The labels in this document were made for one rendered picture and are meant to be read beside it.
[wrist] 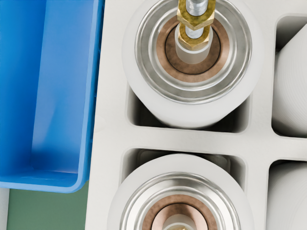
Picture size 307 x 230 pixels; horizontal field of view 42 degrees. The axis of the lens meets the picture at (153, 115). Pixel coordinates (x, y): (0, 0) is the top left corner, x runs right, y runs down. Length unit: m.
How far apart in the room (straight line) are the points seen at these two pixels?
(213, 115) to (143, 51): 0.06
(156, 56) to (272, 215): 0.16
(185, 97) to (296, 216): 0.10
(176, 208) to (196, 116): 0.06
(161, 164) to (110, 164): 0.08
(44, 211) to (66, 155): 0.08
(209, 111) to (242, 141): 0.08
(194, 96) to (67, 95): 0.30
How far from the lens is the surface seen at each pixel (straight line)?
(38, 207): 0.55
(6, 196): 0.55
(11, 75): 0.48
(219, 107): 0.26
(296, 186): 0.31
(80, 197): 0.53
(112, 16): 0.35
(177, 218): 0.25
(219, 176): 0.26
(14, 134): 0.49
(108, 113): 0.34
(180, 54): 0.25
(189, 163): 0.26
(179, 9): 0.19
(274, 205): 0.33
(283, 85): 0.33
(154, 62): 0.26
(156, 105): 0.26
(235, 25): 0.27
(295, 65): 0.30
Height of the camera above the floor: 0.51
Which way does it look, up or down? 84 degrees down
